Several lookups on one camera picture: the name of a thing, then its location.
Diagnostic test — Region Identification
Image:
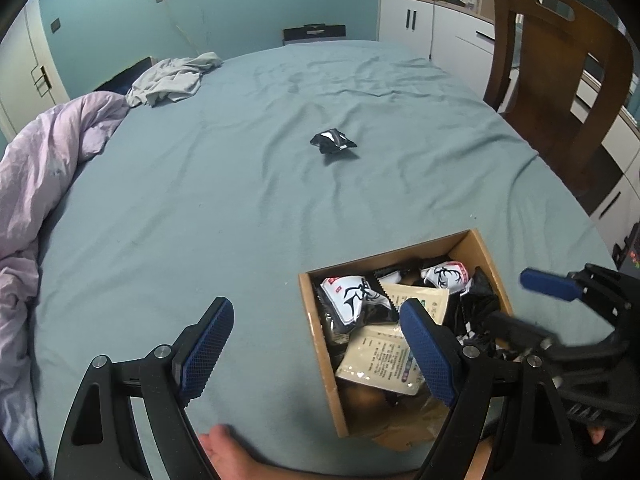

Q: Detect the purple duvet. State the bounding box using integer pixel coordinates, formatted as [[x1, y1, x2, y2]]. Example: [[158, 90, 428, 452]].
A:
[[0, 92, 132, 476]]

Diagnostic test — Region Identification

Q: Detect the white cabinet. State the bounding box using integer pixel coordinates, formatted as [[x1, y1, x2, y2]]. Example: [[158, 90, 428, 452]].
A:
[[377, 0, 501, 91]]

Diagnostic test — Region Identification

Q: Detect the cardboard box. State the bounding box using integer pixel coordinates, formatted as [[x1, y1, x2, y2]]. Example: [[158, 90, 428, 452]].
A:
[[298, 229, 516, 453]]

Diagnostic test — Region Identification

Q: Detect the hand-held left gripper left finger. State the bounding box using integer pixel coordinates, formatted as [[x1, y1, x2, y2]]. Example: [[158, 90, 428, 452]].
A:
[[52, 296, 236, 480]]

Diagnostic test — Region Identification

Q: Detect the single black foil snack pouch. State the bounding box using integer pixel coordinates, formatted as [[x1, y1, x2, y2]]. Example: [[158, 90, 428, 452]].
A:
[[310, 129, 359, 156]]

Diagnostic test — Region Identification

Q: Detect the pile of black snack packets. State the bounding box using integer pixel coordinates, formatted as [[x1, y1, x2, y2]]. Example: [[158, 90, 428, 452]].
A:
[[314, 257, 511, 361]]

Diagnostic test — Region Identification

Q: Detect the brown wooden chair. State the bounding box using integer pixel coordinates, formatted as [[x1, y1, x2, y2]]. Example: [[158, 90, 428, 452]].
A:
[[482, 0, 636, 196]]

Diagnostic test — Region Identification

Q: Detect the white door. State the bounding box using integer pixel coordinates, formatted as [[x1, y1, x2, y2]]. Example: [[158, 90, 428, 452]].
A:
[[0, 5, 71, 141]]

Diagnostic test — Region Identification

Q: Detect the grey crumpled garment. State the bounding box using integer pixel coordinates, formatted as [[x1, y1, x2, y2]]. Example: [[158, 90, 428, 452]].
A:
[[125, 51, 224, 108]]

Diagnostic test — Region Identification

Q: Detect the black bag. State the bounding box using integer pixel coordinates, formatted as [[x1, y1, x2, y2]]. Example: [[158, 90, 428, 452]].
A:
[[281, 22, 347, 47]]

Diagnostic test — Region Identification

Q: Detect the dark device with lights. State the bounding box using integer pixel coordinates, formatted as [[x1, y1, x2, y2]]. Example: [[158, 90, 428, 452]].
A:
[[612, 222, 640, 271]]

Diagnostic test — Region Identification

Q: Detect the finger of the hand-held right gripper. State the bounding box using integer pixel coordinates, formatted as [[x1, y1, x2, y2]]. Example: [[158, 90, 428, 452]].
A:
[[520, 262, 640, 327], [484, 311, 622, 362]]

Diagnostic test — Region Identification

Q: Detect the beige snack packet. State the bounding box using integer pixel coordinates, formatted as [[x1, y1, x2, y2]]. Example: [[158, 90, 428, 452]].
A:
[[381, 282, 450, 328], [335, 324, 426, 397]]

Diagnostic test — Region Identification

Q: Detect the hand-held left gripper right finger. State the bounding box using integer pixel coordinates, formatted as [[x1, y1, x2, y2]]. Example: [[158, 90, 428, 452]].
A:
[[398, 297, 586, 480]]

